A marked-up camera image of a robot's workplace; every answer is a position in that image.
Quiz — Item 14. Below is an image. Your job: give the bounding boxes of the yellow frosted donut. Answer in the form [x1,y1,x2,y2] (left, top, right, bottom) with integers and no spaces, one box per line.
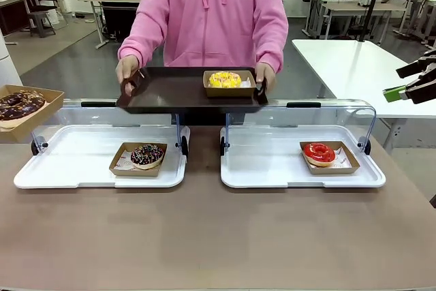
[202,70,256,97]

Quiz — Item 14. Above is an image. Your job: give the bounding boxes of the yellow glazed donut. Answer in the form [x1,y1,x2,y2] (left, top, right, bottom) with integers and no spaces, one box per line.
[208,71,242,89]

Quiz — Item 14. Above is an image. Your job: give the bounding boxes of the dark brown serving tray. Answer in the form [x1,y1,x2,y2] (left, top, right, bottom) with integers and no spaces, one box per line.
[116,66,269,114]

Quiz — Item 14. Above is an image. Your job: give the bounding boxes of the chocolate donut with nut bits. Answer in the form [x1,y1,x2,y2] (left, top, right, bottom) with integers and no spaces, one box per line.
[0,90,47,123]

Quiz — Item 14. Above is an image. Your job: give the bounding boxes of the person's left forearm pink sleeve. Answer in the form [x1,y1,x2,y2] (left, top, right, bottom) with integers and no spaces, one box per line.
[255,20,290,74]

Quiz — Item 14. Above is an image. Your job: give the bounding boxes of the person's right forearm pink sleeve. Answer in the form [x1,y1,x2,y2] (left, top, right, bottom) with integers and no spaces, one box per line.
[117,20,168,67]

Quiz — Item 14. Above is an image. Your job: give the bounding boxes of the red glazed donut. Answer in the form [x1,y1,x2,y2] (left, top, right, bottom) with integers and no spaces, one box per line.
[299,140,361,175]
[304,142,337,168]

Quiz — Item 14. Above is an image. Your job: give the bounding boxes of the person in pink hoodie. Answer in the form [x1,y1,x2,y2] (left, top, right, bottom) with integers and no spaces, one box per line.
[136,0,290,125]

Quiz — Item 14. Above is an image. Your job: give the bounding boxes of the chocolate donut with coloured sprinkles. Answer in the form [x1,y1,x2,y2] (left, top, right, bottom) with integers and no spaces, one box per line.
[130,144,165,170]

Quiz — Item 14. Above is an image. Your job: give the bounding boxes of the chocolate sprinkle donut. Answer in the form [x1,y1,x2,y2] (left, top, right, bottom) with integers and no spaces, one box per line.
[108,142,168,178]

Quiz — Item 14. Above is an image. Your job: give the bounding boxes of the person's left hand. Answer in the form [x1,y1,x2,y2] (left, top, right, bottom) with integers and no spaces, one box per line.
[254,62,276,93]

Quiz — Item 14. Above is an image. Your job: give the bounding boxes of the person's right hand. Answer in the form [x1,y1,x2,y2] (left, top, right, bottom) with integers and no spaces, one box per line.
[114,55,140,97]

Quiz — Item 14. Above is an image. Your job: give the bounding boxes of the white rectangular table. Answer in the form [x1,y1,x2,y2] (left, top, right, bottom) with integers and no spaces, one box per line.
[292,38,436,151]

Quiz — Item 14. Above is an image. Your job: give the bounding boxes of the clear display case lid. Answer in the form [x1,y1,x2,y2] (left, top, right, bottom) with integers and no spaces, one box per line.
[219,98,377,157]
[22,98,189,157]

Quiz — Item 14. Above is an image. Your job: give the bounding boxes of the background grey desk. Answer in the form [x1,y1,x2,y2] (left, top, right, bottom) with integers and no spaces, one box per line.
[302,0,407,45]

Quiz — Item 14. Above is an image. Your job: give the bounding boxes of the white display case base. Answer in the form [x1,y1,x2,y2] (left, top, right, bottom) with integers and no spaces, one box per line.
[219,124,387,189]
[13,124,191,189]

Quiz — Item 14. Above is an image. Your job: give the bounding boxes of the grey office chair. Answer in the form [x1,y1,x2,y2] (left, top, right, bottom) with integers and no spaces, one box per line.
[26,0,69,39]

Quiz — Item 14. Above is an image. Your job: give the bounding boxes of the white cylindrical appliance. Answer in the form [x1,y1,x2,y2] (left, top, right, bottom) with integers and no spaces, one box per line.
[0,28,23,87]

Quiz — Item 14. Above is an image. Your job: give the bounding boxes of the black camera stand pole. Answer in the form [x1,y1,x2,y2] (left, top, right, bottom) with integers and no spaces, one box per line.
[356,0,390,43]

